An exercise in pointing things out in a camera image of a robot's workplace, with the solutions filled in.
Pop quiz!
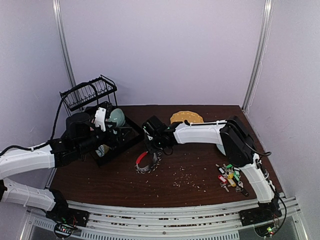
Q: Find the yellow dotted plate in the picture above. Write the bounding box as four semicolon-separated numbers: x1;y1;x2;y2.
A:
170;110;204;124

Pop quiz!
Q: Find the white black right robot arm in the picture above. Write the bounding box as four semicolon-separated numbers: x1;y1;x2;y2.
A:
142;115;288;226

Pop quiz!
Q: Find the green key tag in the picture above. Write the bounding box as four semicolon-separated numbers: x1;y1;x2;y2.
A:
223;164;234;169

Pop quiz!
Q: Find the light blue flower plate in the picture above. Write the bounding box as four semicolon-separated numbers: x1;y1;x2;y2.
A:
216;144;226;156

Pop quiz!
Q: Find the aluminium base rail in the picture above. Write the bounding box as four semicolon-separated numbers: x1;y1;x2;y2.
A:
21;196;310;240

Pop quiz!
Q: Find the yellow key tag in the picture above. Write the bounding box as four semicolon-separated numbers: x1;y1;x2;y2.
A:
227;173;236;187

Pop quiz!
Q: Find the red handled key ring holder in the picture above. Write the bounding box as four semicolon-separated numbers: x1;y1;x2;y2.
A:
135;151;162;174

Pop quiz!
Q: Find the right aluminium frame post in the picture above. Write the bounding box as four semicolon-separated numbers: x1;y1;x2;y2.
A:
241;0;274;113

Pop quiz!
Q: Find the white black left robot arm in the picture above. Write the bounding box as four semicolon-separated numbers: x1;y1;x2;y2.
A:
0;80;117;230

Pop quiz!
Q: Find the black wire dish rack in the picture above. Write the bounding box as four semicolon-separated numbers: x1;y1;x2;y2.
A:
60;75;144;167

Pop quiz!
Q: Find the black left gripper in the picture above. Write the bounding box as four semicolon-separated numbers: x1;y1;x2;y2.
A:
75;120;132;155

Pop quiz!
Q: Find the aluminium frame post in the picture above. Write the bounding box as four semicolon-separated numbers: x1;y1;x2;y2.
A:
241;0;274;113
52;0;76;87

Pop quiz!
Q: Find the blue patterned bowl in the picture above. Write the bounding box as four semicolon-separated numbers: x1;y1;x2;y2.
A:
96;144;110;158

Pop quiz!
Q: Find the left aluminium frame post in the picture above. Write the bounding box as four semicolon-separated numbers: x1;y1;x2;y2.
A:
52;0;76;87

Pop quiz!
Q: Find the black key tag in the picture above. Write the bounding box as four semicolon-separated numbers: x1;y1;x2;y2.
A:
218;167;226;175

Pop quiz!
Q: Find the green ceramic bowl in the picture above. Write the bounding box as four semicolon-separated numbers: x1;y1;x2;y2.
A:
108;108;126;128

